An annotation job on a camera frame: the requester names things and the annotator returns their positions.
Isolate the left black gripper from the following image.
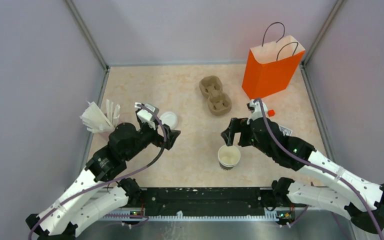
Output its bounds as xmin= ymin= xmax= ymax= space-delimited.
xmin=124 ymin=118 xmax=181 ymax=161

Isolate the white plastic cup lid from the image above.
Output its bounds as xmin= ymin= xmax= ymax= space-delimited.
xmin=160 ymin=111 xmax=179 ymax=130

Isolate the black paper coffee cup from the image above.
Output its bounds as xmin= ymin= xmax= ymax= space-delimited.
xmin=217 ymin=145 xmax=241 ymax=170

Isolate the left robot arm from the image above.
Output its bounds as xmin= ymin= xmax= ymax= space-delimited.
xmin=25 ymin=116 xmax=181 ymax=240

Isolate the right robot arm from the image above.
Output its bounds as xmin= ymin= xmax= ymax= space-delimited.
xmin=220 ymin=117 xmax=384 ymax=234

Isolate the cardboard cup carrier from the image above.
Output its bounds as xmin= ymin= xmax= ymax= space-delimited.
xmin=199 ymin=75 xmax=232 ymax=116

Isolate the small orange cube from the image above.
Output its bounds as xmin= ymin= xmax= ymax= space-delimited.
xmin=267 ymin=109 xmax=276 ymax=117

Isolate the blue playing card box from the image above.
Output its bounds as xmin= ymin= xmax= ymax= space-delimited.
xmin=278 ymin=125 xmax=293 ymax=136

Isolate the orange paper bag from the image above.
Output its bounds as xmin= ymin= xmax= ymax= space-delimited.
xmin=242 ymin=21 xmax=306 ymax=99

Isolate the white paper napkins bundle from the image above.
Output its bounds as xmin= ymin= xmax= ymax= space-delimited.
xmin=79 ymin=99 xmax=121 ymax=134

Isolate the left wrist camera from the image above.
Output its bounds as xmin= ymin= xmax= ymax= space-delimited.
xmin=134 ymin=102 xmax=160 ymax=130

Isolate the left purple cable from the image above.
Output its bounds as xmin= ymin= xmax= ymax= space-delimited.
xmin=27 ymin=103 xmax=169 ymax=240

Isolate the purple cable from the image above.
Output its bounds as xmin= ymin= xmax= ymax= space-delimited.
xmin=253 ymin=97 xmax=384 ymax=240
xmin=27 ymin=103 xmax=169 ymax=240

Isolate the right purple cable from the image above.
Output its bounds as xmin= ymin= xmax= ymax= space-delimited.
xmin=253 ymin=97 xmax=384 ymax=240

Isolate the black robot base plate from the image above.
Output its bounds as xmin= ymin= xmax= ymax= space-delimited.
xmin=109 ymin=186 xmax=307 ymax=220

